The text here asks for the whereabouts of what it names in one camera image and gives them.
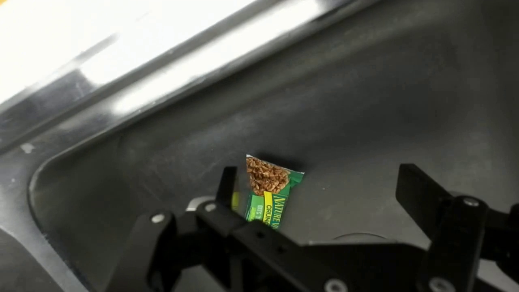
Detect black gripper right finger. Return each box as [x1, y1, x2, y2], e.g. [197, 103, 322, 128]
[395, 162, 519, 292]

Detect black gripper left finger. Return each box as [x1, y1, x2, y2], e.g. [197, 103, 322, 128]
[104, 165, 359, 292]

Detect green granola bar packet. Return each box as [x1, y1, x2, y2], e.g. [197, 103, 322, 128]
[231, 152, 307, 230]

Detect stainless steel double sink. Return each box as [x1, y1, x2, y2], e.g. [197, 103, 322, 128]
[0, 0, 519, 292]

